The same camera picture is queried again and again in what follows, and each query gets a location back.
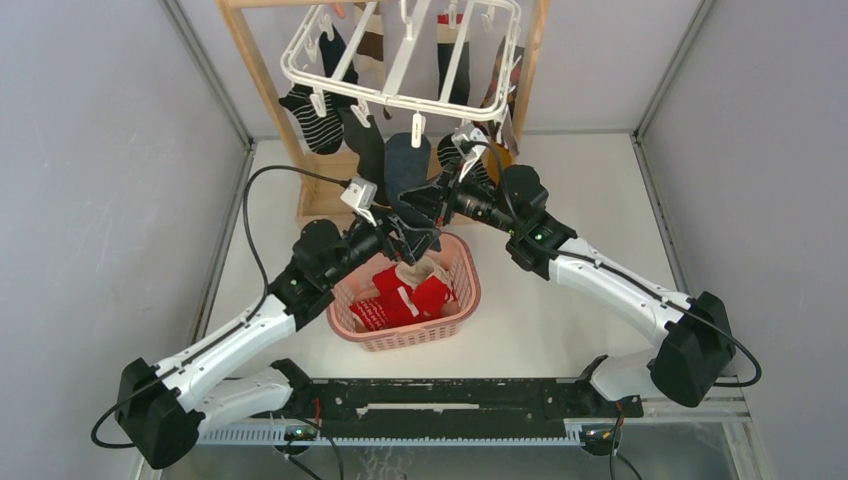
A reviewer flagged pink plastic basket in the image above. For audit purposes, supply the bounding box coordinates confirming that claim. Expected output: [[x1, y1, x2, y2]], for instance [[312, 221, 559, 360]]
[[327, 233, 481, 352]]

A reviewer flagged brown beige block sock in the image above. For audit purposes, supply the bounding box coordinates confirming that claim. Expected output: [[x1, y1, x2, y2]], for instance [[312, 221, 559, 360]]
[[353, 5, 386, 90]]

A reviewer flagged argyle red yellow sock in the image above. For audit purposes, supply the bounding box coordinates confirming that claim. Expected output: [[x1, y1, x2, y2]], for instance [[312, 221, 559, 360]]
[[480, 36, 526, 154]]

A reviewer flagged red snowflake sock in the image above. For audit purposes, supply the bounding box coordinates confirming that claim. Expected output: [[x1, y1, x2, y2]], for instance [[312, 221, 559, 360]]
[[349, 298, 388, 331]]

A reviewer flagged black white striped sock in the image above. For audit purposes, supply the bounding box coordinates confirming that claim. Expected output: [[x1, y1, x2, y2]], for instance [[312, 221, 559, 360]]
[[278, 84, 344, 155]]

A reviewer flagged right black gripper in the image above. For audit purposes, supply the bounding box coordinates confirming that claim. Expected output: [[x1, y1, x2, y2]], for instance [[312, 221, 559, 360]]
[[398, 158, 521, 237]]

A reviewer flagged black mounting rail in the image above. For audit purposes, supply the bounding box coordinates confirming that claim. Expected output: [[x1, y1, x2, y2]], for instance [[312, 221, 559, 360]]
[[278, 378, 644, 440]]

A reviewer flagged red white striped sock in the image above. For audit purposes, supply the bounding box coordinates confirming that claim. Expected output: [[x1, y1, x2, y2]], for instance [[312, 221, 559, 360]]
[[409, 276, 455, 319]]

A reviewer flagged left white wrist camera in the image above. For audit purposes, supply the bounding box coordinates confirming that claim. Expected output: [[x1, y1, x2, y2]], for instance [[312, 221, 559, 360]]
[[340, 177, 377, 226]]

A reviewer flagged white plastic sock hanger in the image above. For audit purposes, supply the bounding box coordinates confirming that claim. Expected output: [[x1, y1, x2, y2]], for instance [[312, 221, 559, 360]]
[[279, 1, 522, 147]]

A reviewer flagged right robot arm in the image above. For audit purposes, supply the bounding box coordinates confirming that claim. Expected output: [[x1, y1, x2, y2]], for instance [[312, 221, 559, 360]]
[[399, 165, 762, 416]]

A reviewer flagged wooden hanger stand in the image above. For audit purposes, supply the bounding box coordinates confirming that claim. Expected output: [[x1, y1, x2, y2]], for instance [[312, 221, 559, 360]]
[[216, 1, 551, 223]]

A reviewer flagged black striped narrow sock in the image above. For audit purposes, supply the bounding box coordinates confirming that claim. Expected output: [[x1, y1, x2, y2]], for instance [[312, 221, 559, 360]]
[[437, 135, 496, 190]]

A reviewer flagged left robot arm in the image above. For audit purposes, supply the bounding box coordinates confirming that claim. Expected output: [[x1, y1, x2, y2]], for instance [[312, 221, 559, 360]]
[[90, 177, 440, 469]]

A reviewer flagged yellow brown striped sock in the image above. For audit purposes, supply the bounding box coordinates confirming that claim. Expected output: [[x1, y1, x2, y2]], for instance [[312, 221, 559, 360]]
[[485, 137, 519, 183]]

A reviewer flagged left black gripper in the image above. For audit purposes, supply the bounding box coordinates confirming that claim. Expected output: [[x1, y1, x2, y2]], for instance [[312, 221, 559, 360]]
[[323, 205, 440, 288]]

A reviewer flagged dark blue sock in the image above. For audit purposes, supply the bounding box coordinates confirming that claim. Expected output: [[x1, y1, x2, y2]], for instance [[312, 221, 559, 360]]
[[385, 132, 435, 225]]

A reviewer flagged plain red sock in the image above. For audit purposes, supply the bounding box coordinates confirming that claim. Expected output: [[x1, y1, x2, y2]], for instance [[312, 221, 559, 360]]
[[373, 263, 431, 329]]

